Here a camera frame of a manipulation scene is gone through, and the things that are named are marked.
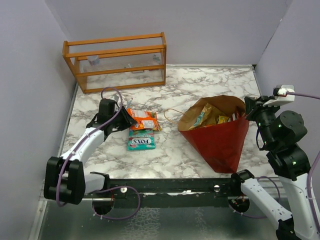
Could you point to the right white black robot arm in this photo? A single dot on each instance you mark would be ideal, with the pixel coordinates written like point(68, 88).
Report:
point(280, 135)

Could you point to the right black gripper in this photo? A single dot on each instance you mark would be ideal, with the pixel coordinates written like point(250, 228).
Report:
point(252, 102)

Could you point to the gold teal chips bag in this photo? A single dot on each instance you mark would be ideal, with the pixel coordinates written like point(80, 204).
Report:
point(208, 117)

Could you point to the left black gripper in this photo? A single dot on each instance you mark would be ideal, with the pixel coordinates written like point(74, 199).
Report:
point(128, 120)

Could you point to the red orange snack packet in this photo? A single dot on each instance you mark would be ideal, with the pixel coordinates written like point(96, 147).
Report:
point(238, 113)

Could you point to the teal Fox's candy bag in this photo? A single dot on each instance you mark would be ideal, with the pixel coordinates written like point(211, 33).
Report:
point(140, 140)

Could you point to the orange wooden rack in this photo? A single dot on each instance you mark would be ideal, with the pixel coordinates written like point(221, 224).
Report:
point(126, 62)

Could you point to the small patterned cup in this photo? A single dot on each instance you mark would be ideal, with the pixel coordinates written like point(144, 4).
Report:
point(93, 60)

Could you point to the orange silver snack packet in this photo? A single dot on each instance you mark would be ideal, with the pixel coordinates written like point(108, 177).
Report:
point(145, 120)

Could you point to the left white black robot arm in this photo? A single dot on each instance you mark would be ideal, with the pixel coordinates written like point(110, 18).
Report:
point(65, 179)

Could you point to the red brown paper bag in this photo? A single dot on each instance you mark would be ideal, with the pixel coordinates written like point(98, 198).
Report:
point(220, 145)

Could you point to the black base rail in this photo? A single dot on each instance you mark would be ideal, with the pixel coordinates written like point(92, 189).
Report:
point(181, 192)

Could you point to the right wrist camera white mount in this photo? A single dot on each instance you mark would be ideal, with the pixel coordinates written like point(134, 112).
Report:
point(281, 96)

